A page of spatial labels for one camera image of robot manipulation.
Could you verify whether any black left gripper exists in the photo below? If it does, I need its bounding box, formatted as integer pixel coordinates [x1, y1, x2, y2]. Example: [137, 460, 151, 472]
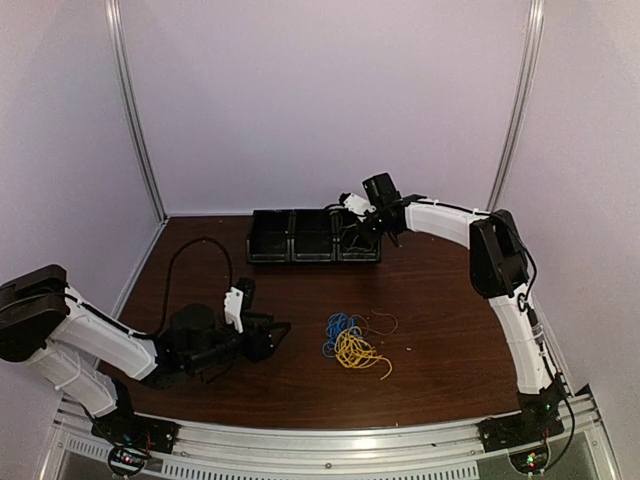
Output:
[187, 312, 291, 375]

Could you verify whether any blue cable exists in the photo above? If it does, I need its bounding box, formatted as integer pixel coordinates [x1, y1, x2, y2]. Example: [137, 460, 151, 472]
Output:
[319, 312, 369, 360]

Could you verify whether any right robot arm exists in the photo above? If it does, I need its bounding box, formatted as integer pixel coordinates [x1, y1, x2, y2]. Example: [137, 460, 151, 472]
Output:
[340, 173, 564, 442]

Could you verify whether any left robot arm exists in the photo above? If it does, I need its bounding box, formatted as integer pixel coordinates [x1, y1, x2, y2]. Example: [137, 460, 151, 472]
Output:
[1, 264, 291, 444]

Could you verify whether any black three-compartment bin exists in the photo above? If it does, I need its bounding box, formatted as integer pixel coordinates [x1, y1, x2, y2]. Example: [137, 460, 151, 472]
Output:
[246, 208, 382, 265]

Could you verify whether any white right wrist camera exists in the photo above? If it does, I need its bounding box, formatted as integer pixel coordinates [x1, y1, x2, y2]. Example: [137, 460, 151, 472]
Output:
[339, 193, 376, 216]

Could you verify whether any black left camera cable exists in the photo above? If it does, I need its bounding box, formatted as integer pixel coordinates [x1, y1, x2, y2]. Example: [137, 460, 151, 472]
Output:
[160, 236, 236, 341]

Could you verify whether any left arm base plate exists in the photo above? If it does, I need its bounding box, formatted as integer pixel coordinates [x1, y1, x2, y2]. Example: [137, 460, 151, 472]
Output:
[91, 415, 179, 454]

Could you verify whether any aluminium front rail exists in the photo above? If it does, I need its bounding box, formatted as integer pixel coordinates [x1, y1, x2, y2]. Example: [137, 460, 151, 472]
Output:
[35, 394, 622, 479]

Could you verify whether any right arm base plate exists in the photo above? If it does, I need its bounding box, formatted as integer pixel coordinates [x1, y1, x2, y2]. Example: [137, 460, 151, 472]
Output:
[477, 409, 565, 452]

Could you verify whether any aluminium right corner post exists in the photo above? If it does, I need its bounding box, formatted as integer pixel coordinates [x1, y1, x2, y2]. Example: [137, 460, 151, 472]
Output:
[487, 0, 545, 211]

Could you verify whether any aluminium corner post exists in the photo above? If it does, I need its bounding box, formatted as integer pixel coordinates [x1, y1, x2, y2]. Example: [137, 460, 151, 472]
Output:
[487, 0, 545, 211]
[104, 0, 168, 223]

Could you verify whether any aluminium left corner post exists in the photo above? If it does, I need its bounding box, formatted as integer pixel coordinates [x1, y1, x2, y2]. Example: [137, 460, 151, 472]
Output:
[104, 0, 168, 223]

